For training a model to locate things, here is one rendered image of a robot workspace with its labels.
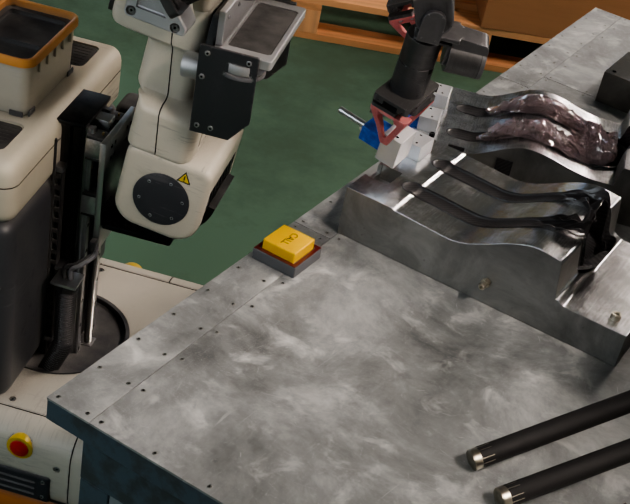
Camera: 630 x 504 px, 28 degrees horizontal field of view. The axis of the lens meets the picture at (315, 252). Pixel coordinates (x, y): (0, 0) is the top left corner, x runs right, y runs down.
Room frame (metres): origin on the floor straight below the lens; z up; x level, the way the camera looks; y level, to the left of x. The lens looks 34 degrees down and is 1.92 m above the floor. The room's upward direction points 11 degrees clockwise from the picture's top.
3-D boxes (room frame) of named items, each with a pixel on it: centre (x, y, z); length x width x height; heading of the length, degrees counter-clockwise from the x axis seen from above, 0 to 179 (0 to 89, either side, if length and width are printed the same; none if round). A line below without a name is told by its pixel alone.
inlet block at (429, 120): (2.10, -0.11, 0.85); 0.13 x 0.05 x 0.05; 81
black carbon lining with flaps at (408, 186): (1.78, -0.30, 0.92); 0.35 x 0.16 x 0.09; 64
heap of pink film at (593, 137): (2.12, -0.39, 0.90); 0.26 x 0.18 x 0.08; 81
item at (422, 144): (1.94, -0.09, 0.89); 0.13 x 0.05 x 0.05; 64
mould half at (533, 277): (1.76, -0.31, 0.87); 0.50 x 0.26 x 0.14; 64
